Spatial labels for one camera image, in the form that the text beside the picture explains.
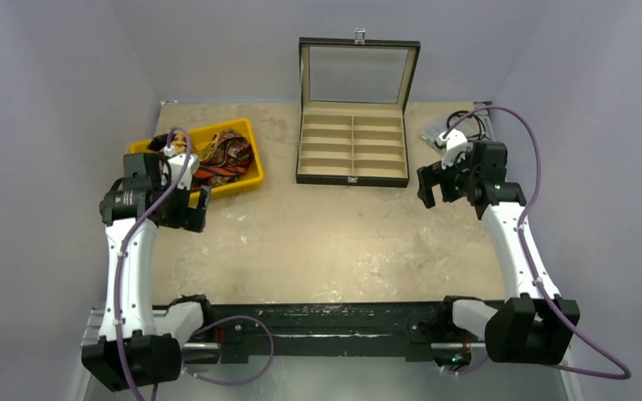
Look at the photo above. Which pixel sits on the orange black striped tie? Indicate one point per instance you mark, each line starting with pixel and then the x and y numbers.
pixel 227 172

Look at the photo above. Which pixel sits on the black compartment display case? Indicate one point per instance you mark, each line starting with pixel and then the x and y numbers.
pixel 353 97

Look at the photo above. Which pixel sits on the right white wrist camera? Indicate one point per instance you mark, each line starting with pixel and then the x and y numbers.
pixel 452 146

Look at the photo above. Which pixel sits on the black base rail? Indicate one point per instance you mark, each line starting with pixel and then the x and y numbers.
pixel 414 331

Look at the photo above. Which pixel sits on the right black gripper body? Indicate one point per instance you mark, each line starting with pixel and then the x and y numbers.
pixel 439 185

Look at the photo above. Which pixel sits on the yellow plastic bin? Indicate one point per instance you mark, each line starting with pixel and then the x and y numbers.
pixel 199 138

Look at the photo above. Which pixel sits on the clear plastic box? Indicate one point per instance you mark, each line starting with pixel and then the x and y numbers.
pixel 432 133

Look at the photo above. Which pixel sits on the colourful patterned tie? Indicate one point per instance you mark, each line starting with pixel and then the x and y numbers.
pixel 228 144

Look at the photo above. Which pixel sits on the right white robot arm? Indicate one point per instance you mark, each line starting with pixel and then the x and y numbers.
pixel 524 329

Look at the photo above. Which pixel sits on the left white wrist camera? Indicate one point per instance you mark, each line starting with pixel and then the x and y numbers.
pixel 181 167

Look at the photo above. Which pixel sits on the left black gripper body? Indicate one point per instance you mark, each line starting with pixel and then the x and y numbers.
pixel 175 209

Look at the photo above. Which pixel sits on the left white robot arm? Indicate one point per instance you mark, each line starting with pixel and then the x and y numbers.
pixel 133 347

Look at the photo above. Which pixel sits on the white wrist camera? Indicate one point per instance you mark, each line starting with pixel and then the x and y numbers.
pixel 181 167
pixel 452 146

